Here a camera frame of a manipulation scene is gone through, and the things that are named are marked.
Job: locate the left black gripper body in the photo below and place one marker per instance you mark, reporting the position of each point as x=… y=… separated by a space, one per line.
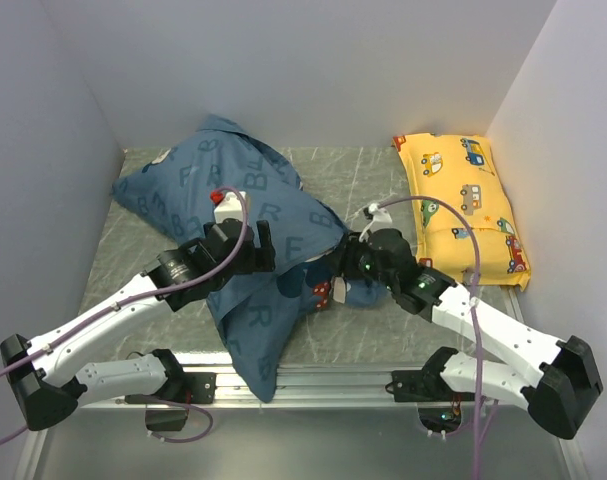
x=247 y=265

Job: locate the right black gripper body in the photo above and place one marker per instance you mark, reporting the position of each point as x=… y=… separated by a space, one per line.
x=360 y=262

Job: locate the blue cartoon print pillowcase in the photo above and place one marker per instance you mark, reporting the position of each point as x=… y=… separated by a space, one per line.
x=256 y=313

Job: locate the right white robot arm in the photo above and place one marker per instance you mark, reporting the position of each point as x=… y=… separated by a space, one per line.
x=557 y=382

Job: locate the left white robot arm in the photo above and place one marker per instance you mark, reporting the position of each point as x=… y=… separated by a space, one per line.
x=53 y=374

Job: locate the yellow car print pillow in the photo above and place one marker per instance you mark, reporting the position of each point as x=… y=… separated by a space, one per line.
x=460 y=191

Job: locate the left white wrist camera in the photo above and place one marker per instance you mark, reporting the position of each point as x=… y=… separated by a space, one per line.
x=227 y=205

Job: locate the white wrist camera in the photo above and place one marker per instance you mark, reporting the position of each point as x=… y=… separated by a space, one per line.
x=378 y=218
x=227 y=205

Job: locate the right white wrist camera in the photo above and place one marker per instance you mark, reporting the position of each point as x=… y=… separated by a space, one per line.
x=378 y=218

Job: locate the aluminium mounting rail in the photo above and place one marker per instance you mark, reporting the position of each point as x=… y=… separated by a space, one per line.
x=335 y=386

